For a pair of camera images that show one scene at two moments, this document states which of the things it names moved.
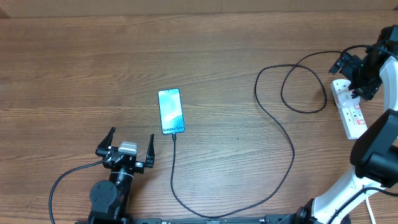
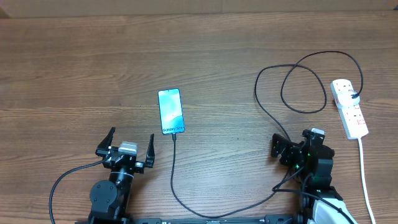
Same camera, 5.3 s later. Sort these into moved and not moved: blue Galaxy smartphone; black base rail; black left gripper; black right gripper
Moved: black right gripper
Not moved: black base rail; black left gripper; blue Galaxy smartphone
